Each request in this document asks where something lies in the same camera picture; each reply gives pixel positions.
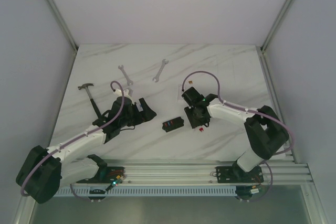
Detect clear fuse box cover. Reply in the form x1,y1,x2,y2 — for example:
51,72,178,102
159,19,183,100
177,84,184,103

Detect black fuse box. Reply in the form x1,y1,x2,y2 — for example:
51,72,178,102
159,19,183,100
162,116,184,133

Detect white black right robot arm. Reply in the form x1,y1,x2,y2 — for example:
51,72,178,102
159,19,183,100
182,87,289,183

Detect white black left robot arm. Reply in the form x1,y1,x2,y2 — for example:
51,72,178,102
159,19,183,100
16,97,157,204

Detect silver open-end wrench left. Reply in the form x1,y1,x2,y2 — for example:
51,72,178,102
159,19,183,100
118,65,133,86

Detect silver open-end wrench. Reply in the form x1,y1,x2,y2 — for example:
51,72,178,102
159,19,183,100
118,65,133,86
152,59,169,82

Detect silver open-end wrench right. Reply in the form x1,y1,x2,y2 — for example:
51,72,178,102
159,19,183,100
152,59,169,82

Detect small claw hammer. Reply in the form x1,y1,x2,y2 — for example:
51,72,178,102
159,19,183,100
78,83,102,118

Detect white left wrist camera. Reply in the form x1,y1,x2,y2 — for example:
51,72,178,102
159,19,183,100
113,89,132,99

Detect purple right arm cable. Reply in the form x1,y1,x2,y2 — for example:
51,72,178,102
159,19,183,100
182,70,297,204

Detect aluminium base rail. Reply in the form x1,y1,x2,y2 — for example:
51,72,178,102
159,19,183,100
30,155,314,185

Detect aluminium frame post left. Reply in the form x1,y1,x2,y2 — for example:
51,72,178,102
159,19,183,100
45,0,79,53

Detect slotted grey cable duct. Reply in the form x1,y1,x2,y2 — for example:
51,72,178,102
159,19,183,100
55,186,237,197

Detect aluminium frame rail right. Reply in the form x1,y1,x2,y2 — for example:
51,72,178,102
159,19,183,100
259,0,310,51

